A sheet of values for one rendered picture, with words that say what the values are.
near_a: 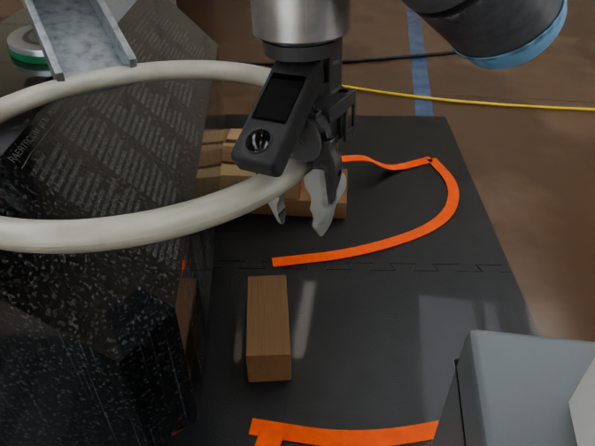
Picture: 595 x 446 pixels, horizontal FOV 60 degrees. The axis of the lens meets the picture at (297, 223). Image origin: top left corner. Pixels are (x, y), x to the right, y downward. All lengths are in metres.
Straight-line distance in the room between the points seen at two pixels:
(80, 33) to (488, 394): 0.85
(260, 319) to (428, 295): 0.58
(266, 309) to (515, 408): 1.07
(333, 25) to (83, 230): 0.28
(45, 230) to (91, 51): 0.54
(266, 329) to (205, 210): 1.01
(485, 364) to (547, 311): 1.33
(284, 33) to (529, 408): 0.39
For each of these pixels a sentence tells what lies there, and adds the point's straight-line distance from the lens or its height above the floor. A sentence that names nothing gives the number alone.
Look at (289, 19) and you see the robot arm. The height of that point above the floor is 1.12.
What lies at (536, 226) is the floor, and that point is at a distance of 2.19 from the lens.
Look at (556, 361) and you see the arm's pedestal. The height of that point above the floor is 0.85.
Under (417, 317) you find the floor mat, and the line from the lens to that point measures 1.69.
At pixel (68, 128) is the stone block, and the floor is 0.81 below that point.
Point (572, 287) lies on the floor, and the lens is 1.98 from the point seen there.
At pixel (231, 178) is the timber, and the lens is 1.95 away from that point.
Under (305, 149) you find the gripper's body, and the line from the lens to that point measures 0.52.
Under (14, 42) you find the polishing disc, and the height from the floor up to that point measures 0.88.
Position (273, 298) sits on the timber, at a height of 0.13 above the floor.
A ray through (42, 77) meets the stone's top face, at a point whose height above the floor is 0.85.
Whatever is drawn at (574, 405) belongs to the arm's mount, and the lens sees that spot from 0.53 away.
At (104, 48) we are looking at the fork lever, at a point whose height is 0.94.
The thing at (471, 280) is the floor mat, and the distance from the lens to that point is 1.85.
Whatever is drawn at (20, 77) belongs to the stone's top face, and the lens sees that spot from 1.18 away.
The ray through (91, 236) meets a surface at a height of 0.98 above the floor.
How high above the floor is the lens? 1.26
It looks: 39 degrees down
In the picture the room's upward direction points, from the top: straight up
